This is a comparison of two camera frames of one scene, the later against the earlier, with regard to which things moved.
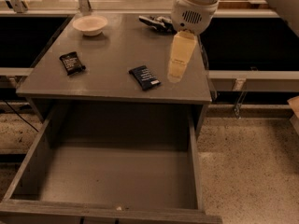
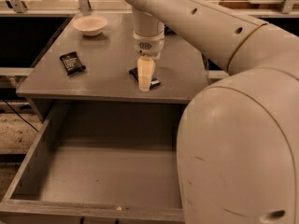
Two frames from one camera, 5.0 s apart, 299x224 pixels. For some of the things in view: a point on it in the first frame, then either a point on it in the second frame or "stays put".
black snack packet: (145, 77) stays put
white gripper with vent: (192, 16) → (149, 45)
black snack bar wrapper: (72, 63) stays put
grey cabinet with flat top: (125, 64) stays put
